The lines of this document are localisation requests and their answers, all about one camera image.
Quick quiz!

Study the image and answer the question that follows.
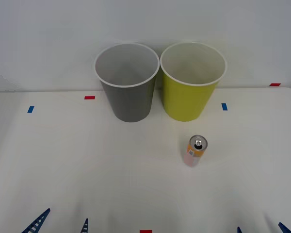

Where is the yellow-green plastic waste bin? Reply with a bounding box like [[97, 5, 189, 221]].
[[160, 41, 228, 122]]

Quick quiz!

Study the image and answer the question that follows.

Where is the grey plastic waste bin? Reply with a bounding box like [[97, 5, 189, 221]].
[[94, 42, 160, 123]]

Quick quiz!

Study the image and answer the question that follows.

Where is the orange drink can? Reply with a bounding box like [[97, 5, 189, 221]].
[[183, 134, 208, 168]]

